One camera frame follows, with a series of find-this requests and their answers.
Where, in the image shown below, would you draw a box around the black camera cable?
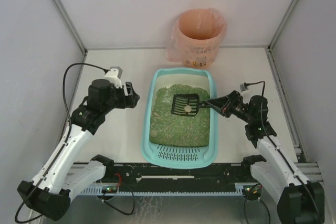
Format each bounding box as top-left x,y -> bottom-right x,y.
243,81 -> 322,224
14,62 -> 110,224

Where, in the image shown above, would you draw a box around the black left camera cable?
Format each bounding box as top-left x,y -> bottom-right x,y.
14,62 -> 110,224

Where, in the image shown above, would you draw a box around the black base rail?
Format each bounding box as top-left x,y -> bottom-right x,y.
103,163 -> 257,187

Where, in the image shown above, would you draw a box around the light blue cable duct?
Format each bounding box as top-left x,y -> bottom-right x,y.
80,183 -> 254,196

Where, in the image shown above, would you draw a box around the orange lined waste bin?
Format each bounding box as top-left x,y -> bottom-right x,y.
166,8 -> 227,69

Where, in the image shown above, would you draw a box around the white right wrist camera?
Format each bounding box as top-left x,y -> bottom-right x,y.
240,83 -> 249,92

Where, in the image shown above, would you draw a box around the green cat litter pellets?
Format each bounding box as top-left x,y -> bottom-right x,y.
150,84 -> 210,147

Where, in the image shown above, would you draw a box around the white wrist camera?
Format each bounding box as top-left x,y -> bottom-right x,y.
240,83 -> 249,92
104,67 -> 123,89

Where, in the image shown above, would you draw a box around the pale green litter clump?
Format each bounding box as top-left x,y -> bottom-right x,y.
150,130 -> 158,137

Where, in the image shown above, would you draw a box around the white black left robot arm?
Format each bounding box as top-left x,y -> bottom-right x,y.
17,79 -> 140,221

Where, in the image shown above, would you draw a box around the black right camera cable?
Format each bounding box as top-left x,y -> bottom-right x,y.
243,81 -> 322,224

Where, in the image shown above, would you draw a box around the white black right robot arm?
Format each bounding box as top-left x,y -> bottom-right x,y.
205,91 -> 325,223

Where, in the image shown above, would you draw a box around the black litter scoop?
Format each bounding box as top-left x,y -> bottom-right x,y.
171,93 -> 209,117

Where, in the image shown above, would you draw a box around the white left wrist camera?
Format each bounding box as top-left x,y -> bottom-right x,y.
104,67 -> 123,89

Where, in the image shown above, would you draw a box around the teal litter box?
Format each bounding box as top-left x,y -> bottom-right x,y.
140,67 -> 218,169

